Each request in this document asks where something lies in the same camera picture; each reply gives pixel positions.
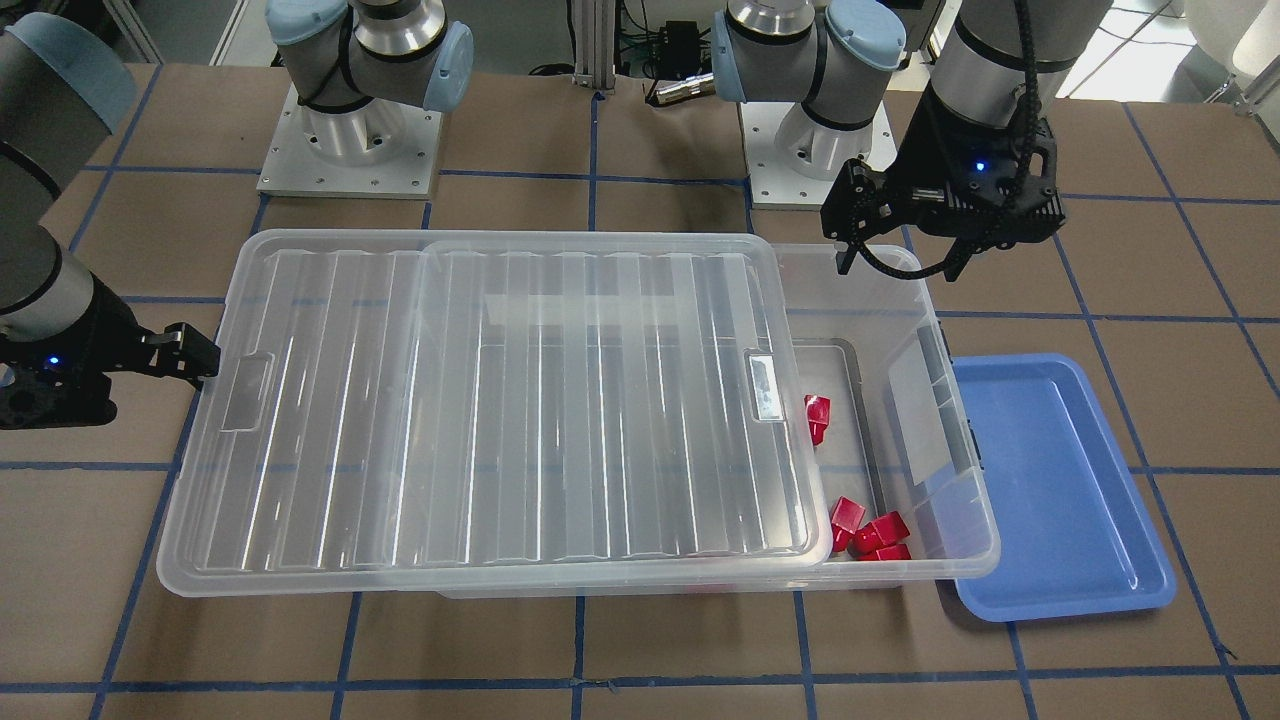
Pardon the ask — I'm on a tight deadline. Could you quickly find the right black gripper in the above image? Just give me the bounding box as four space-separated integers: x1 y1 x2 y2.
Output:
1 300 221 429

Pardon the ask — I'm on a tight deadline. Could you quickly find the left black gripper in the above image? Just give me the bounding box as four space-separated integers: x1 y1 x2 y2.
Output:
822 90 1066 282

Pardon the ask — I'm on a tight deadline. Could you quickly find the red block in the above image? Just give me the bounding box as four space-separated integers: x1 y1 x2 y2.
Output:
804 395 831 447
829 496 867 553
849 511 911 560
864 543 913 562

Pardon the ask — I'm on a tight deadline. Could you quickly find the clear plastic box lid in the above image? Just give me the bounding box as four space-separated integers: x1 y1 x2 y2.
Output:
156 229 832 597

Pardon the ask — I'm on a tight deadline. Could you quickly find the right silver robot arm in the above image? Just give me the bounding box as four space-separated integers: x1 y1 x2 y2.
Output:
1 1 475 430

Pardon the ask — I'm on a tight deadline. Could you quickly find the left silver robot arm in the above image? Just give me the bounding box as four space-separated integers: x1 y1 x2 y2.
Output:
710 1 1110 281

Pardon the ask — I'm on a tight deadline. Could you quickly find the clear plastic storage box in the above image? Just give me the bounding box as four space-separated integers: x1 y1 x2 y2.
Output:
430 234 1001 601

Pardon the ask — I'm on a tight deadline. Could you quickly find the blue plastic tray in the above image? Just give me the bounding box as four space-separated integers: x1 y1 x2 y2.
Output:
954 354 1178 623

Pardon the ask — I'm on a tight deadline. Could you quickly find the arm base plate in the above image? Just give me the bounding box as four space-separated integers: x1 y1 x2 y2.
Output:
739 102 896 211
257 88 445 200

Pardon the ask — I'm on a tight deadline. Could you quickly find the aluminium frame post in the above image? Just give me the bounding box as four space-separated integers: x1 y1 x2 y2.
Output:
568 1 620 95

